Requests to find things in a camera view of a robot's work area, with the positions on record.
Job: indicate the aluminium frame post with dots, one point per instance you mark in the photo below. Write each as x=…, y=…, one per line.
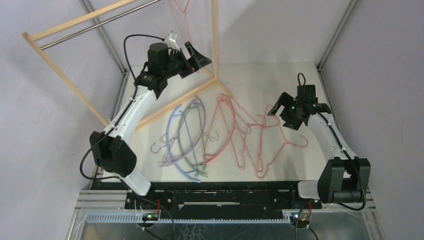
x=349, y=11
x=105, y=39

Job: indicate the pink curved plastic hanger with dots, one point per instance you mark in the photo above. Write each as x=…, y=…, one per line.
x=225, y=109

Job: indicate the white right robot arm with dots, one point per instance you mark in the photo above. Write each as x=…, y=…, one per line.
x=345, y=177

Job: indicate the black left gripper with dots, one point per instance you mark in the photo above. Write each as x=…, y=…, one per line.
x=192, y=65

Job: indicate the left aluminium frame post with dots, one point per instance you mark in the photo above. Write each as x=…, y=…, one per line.
x=105, y=39

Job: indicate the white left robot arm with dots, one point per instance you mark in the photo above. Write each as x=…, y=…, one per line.
x=111, y=148

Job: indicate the right aluminium frame post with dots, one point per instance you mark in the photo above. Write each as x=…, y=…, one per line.
x=349, y=11

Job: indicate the blue plastic hanger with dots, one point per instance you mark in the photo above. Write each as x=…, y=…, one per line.
x=190, y=175

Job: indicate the green plastic hanger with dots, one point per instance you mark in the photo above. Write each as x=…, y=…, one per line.
x=197, y=168

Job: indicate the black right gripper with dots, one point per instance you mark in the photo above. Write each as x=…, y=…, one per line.
x=292, y=112

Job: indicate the metal rack hanging rod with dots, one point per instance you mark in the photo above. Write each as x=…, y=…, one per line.
x=100, y=24

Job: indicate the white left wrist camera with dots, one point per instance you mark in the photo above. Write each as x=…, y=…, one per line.
x=171, y=41

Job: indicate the wooden clothes rack frame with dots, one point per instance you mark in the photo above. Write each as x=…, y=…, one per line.
x=213, y=81

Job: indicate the pink notched hanger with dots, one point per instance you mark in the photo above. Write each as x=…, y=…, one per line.
x=244, y=124

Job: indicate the purple plastic hanger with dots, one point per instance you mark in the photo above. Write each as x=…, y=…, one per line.
x=188, y=155

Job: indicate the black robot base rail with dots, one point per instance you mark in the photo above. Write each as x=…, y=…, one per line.
x=222, y=201

